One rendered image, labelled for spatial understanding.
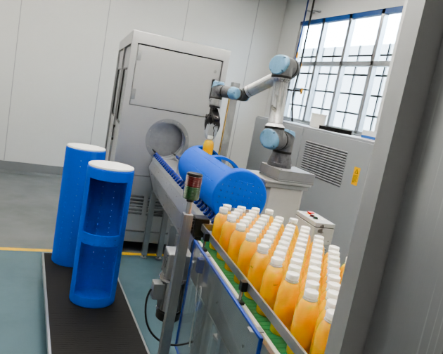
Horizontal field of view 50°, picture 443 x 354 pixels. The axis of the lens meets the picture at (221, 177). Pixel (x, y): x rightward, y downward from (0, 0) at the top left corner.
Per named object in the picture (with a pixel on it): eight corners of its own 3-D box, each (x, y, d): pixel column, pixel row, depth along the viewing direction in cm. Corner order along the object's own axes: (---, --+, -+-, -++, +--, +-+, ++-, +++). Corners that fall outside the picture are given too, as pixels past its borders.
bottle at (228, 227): (233, 258, 202) (240, 219, 199) (230, 263, 195) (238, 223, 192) (218, 254, 203) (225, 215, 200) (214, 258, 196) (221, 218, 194)
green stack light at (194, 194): (196, 197, 185) (198, 185, 184) (200, 201, 179) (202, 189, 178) (181, 195, 183) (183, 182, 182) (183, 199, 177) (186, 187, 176)
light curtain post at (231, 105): (200, 283, 400) (238, 83, 373) (202, 286, 394) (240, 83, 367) (193, 283, 398) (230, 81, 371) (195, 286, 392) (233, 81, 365)
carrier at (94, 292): (62, 291, 307) (76, 311, 284) (81, 160, 293) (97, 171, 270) (105, 287, 324) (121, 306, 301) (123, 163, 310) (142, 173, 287)
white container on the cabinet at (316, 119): (318, 128, 491) (321, 114, 489) (327, 130, 477) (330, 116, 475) (306, 126, 485) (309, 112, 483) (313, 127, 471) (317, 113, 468)
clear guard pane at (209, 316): (176, 345, 208) (195, 241, 200) (228, 494, 134) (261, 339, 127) (175, 345, 208) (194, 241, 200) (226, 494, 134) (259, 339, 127)
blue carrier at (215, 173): (212, 191, 321) (224, 151, 318) (257, 231, 239) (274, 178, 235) (172, 180, 312) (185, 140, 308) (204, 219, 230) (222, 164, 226)
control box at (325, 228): (310, 232, 231) (315, 211, 229) (330, 246, 212) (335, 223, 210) (292, 230, 228) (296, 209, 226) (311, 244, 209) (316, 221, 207)
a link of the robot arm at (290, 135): (295, 152, 289) (299, 130, 286) (285, 152, 278) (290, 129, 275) (278, 148, 295) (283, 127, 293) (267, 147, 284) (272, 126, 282)
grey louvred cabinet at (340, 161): (270, 234, 597) (293, 121, 574) (386, 317, 403) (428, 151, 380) (231, 232, 576) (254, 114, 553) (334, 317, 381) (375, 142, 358)
